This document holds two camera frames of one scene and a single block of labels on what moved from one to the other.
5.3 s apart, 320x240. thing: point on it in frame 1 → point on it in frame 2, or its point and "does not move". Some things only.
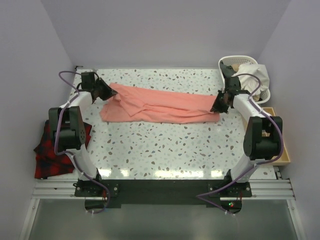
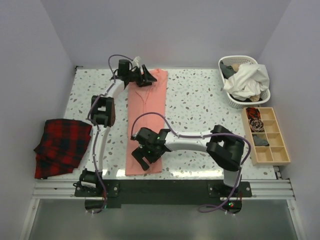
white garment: x=250 y=83 does not move
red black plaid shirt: x=46 y=163 does not move
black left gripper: x=109 y=93 → x=148 y=78
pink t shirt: x=137 y=104 → x=147 y=108
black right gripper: x=216 y=108 → x=139 y=153
